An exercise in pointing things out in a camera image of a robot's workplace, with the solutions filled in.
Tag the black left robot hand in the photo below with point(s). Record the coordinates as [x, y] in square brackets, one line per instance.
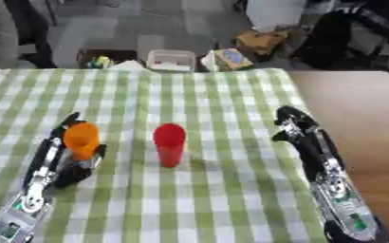
[70, 172]

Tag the person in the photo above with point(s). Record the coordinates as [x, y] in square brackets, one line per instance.
[1, 34]

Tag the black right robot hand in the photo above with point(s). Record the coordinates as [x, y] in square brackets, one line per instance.
[308, 142]

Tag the orange plastic cup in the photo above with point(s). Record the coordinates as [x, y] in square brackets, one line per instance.
[82, 140]

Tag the white box with printed lid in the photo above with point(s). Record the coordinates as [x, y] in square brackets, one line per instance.
[227, 60]

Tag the tan cardboard box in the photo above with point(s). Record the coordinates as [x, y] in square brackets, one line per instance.
[261, 42]

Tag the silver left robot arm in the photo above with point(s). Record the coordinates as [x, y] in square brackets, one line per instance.
[18, 218]

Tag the dark brown open box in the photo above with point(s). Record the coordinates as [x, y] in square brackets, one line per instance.
[101, 58]

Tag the black bag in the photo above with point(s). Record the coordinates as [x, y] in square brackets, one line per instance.
[328, 39]

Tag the red plastic cup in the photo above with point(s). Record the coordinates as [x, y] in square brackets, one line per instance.
[169, 144]

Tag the white cabinet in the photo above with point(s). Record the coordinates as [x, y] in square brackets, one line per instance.
[275, 14]

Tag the clear plastic storage bin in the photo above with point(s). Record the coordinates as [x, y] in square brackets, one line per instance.
[171, 60]

